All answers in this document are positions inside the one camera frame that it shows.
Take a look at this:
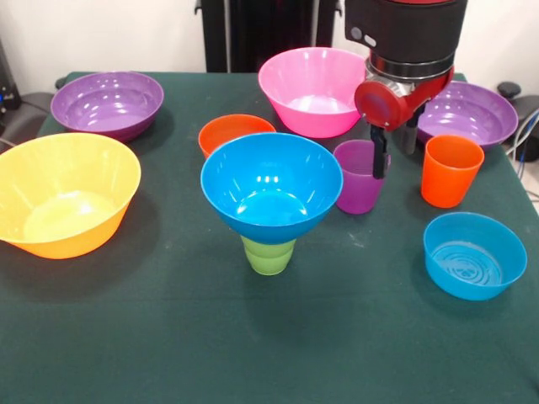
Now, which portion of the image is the purple plastic bowl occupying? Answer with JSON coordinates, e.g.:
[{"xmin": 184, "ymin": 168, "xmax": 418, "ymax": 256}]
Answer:
[
  {"xmin": 414, "ymin": 80, "xmax": 520, "ymax": 152},
  {"xmin": 50, "ymin": 71, "xmax": 165, "ymax": 143}
]

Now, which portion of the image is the black device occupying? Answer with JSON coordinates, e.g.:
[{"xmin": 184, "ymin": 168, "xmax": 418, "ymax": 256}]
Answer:
[{"xmin": 0, "ymin": 37, "xmax": 22, "ymax": 114}]

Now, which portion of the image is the white cable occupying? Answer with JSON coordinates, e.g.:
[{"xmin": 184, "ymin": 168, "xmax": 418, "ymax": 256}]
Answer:
[{"xmin": 504, "ymin": 109, "xmax": 539, "ymax": 157}]

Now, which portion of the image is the dark green table cloth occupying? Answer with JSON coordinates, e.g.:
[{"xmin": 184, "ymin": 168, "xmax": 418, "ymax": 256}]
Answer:
[{"xmin": 0, "ymin": 71, "xmax": 539, "ymax": 404}]

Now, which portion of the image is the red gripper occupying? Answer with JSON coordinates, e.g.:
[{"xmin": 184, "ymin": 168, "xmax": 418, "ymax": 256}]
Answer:
[{"xmin": 354, "ymin": 66, "xmax": 456, "ymax": 181}]

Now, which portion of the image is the low blue plastic bowl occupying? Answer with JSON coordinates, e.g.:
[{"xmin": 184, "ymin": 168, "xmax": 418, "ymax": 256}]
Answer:
[{"xmin": 423, "ymin": 211, "xmax": 528, "ymax": 301}]

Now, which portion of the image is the purple plastic cup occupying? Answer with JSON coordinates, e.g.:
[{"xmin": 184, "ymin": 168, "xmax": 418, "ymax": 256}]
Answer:
[{"xmin": 335, "ymin": 139, "xmax": 392, "ymax": 215}]

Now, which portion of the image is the blue cable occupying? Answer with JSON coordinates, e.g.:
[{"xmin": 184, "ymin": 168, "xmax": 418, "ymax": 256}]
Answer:
[{"xmin": 515, "ymin": 107, "xmax": 539, "ymax": 164}]

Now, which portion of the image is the yellow plastic bowl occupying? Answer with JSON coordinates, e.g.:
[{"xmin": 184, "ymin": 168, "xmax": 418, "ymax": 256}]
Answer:
[{"xmin": 0, "ymin": 132, "xmax": 142, "ymax": 260}]

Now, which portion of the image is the orange plastic cup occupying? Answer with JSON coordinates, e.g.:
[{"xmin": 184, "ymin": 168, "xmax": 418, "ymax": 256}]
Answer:
[{"xmin": 420, "ymin": 134, "xmax": 486, "ymax": 210}]

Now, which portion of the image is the black round knob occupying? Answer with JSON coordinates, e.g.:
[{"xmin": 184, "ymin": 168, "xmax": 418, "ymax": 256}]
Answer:
[{"xmin": 496, "ymin": 82, "xmax": 523, "ymax": 101}]

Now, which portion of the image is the deep blue plastic bowl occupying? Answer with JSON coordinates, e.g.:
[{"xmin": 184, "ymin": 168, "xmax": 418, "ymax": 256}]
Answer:
[{"xmin": 200, "ymin": 132, "xmax": 344, "ymax": 246}]

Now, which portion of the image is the orange plastic bowl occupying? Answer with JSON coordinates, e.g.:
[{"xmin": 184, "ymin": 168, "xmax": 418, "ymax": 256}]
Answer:
[{"xmin": 197, "ymin": 114, "xmax": 278, "ymax": 160}]

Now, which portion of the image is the pink plastic bowl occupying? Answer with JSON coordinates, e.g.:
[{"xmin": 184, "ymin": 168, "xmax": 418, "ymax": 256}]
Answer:
[{"xmin": 258, "ymin": 46, "xmax": 370, "ymax": 139}]

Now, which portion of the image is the green plastic cup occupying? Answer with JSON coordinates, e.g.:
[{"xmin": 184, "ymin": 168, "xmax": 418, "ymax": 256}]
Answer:
[{"xmin": 240, "ymin": 234, "xmax": 296, "ymax": 277}]

